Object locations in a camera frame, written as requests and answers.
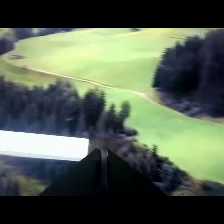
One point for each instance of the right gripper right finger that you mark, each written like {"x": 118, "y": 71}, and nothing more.
{"x": 130, "y": 181}

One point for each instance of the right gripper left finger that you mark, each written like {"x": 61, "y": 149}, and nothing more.
{"x": 81, "y": 180}

